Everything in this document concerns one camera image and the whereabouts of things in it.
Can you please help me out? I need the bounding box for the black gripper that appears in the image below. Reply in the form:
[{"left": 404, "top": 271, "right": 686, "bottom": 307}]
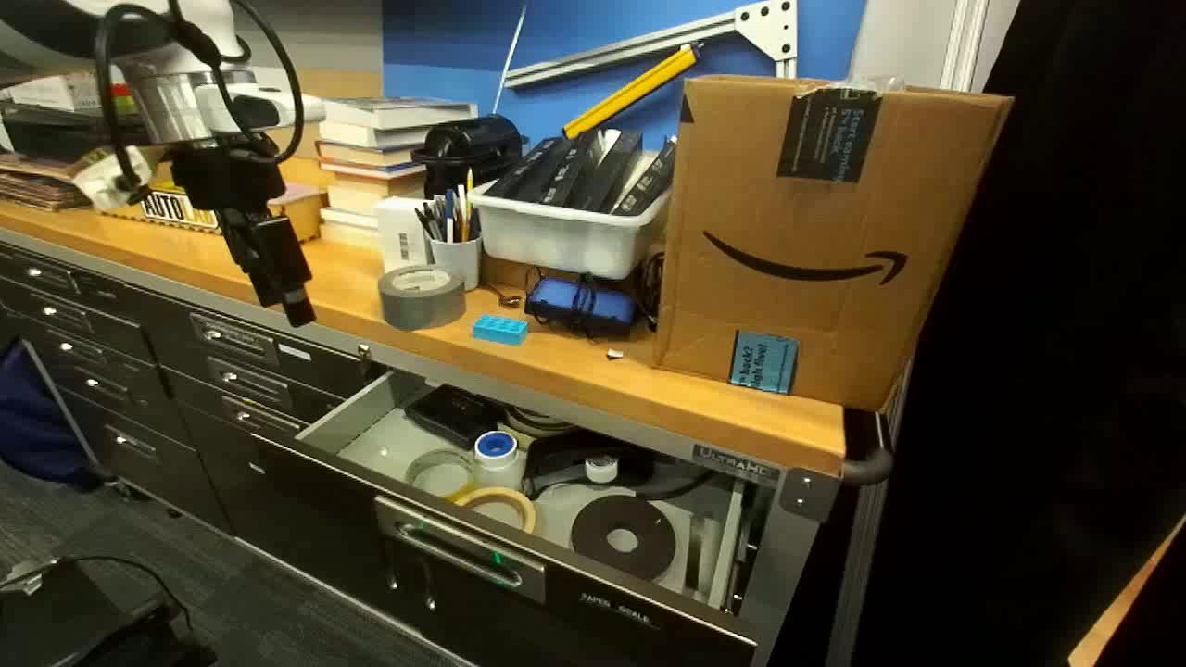
[{"left": 166, "top": 135, "right": 318, "bottom": 328}]

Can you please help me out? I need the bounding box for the blue lego brick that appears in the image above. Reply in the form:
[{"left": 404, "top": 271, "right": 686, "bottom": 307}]
[{"left": 469, "top": 312, "right": 533, "bottom": 349}]

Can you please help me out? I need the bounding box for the black metal drawer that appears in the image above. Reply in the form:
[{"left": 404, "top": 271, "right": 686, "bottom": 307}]
[{"left": 244, "top": 366, "right": 784, "bottom": 667}]

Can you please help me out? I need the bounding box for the black drawer cabinet workbench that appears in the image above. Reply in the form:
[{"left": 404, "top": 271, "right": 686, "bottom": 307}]
[{"left": 0, "top": 238, "right": 894, "bottom": 667}]

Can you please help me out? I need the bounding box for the shallow cardboard tray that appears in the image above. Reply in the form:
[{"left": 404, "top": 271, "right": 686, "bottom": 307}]
[{"left": 97, "top": 151, "right": 332, "bottom": 244}]

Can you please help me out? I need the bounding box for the white pen cup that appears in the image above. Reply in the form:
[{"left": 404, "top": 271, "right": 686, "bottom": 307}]
[{"left": 426, "top": 233, "right": 484, "bottom": 292}]

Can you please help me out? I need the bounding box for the stack of books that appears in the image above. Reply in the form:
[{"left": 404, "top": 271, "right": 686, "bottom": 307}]
[{"left": 310, "top": 95, "right": 483, "bottom": 244}]

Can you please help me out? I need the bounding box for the bunch of pens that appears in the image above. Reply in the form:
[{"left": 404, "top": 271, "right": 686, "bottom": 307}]
[{"left": 412, "top": 170, "right": 484, "bottom": 244}]

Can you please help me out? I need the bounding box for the clear tape roll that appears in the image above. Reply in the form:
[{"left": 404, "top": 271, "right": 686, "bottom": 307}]
[{"left": 404, "top": 443, "right": 476, "bottom": 502}]

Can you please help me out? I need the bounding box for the flat cardboard sheet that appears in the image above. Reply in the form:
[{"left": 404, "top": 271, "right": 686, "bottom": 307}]
[{"left": 294, "top": 65, "right": 385, "bottom": 104}]

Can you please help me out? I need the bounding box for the tan masking tape roll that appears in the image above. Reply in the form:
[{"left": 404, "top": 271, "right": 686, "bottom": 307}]
[{"left": 450, "top": 482, "right": 539, "bottom": 538}]

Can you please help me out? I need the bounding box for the dark blue chair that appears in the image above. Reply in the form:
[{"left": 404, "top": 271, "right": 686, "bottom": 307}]
[{"left": 0, "top": 338, "right": 105, "bottom": 492}]

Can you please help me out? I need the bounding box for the white plastic bin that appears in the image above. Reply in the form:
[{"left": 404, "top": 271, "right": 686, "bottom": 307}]
[{"left": 462, "top": 182, "right": 677, "bottom": 284}]

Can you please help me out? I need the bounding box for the blue and black device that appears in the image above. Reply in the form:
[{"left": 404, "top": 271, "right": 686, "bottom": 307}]
[{"left": 521, "top": 271, "right": 644, "bottom": 338}]

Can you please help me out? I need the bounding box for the black flat devices stack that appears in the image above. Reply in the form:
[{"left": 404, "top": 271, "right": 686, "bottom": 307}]
[{"left": 484, "top": 124, "right": 680, "bottom": 217}]

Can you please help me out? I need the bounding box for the black floor object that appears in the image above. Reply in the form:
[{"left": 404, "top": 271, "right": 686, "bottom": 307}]
[{"left": 0, "top": 550, "right": 223, "bottom": 667}]

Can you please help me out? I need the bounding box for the yellow bar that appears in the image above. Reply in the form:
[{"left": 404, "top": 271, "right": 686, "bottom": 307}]
[{"left": 559, "top": 40, "right": 701, "bottom": 139}]

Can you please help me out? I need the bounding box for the black disc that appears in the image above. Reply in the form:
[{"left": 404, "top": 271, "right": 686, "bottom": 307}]
[{"left": 568, "top": 492, "right": 680, "bottom": 580}]

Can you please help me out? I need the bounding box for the brown cardboard shipping box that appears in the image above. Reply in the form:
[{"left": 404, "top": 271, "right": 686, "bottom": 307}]
[{"left": 649, "top": 69, "right": 1016, "bottom": 414}]

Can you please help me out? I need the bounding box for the black curtain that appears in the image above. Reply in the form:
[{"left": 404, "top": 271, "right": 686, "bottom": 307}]
[{"left": 847, "top": 0, "right": 1186, "bottom": 667}]

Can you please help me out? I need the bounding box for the wooden plank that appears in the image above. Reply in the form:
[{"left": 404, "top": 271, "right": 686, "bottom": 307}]
[{"left": 1067, "top": 513, "right": 1186, "bottom": 667}]

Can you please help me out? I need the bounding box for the grey duct tape roll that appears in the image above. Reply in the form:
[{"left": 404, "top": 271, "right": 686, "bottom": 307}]
[{"left": 375, "top": 261, "right": 469, "bottom": 334}]

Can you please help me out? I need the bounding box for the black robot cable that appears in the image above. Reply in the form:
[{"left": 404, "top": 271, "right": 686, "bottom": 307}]
[{"left": 84, "top": 0, "right": 307, "bottom": 192}]

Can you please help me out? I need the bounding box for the perforated metal rail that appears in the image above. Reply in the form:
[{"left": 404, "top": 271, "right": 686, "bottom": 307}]
[{"left": 500, "top": 0, "right": 799, "bottom": 92}]

